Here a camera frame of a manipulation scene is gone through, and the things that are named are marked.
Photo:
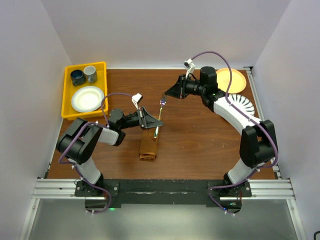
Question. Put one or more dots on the yellow plastic tray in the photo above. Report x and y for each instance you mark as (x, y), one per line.
(67, 111)

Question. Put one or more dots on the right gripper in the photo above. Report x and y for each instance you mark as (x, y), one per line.
(178, 90)

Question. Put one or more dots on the iridescent fork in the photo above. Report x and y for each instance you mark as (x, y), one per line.
(163, 102)

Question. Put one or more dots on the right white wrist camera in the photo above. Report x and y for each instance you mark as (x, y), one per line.
(189, 66)

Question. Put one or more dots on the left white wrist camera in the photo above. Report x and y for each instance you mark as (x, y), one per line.
(136, 99)

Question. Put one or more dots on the black striped white plate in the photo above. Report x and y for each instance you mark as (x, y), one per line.
(242, 103)

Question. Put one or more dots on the white bowl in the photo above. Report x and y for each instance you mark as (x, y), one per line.
(87, 99)

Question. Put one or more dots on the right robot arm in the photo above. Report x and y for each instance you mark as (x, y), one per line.
(258, 143)

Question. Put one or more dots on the yellow plate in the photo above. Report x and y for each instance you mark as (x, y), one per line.
(238, 83)

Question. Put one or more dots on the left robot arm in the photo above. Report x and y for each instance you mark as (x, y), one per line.
(77, 144)

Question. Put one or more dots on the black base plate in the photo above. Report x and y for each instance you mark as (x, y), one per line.
(117, 192)

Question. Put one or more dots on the dark blue mug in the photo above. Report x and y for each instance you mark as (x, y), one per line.
(77, 77)

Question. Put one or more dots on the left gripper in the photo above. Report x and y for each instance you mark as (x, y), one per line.
(147, 121)

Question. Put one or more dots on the brown cloth napkin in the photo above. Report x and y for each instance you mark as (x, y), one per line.
(148, 149)

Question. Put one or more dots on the grey mug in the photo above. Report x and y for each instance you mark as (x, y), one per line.
(91, 73)

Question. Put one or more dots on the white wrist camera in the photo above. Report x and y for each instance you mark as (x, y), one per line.
(136, 99)
(189, 66)

